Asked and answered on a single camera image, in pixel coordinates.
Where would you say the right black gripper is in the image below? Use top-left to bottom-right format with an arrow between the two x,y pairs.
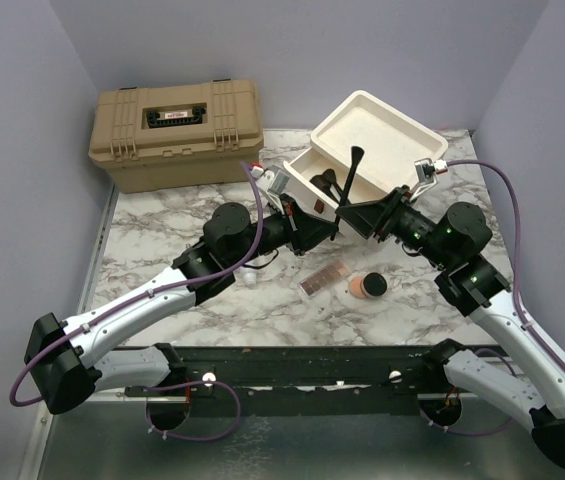
336,184 -> 454,268

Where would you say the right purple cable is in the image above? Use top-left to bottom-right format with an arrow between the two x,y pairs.
419,158 -> 565,436

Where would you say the purple cable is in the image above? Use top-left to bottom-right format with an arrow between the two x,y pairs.
9,160 -> 266,443
419,158 -> 565,436

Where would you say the black angled makeup brush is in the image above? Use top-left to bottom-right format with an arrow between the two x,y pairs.
322,169 -> 343,202

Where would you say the black round makeup brush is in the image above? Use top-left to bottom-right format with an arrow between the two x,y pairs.
330,145 -> 365,241

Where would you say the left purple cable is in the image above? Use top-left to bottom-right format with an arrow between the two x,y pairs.
9,160 -> 266,443

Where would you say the black round compact jar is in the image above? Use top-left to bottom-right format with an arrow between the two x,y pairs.
361,272 -> 388,298

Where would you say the black mounting rail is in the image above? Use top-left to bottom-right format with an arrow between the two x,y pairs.
126,342 -> 463,419

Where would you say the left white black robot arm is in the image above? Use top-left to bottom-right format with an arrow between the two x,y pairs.
24,195 -> 337,414

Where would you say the black fan makeup brush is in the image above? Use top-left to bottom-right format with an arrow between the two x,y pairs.
310,175 -> 335,199

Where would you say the cream drawer organizer cabinet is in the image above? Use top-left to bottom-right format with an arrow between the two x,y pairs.
310,90 -> 448,195

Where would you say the cream top drawer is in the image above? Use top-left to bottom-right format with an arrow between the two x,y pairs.
284,148 -> 388,221

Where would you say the tan plastic toolbox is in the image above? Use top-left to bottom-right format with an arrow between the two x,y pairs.
89,79 -> 264,194

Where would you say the orange makeup sponge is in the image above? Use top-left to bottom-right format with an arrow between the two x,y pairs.
348,276 -> 367,299

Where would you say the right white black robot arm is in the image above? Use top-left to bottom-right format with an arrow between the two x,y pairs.
336,189 -> 565,469

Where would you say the white cosmetic bottle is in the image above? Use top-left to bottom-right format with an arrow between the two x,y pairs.
242,270 -> 257,288

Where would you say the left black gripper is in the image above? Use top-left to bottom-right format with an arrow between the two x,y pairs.
228,194 -> 339,270

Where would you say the brown eyeshadow palette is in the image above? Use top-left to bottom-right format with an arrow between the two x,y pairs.
299,261 -> 349,298

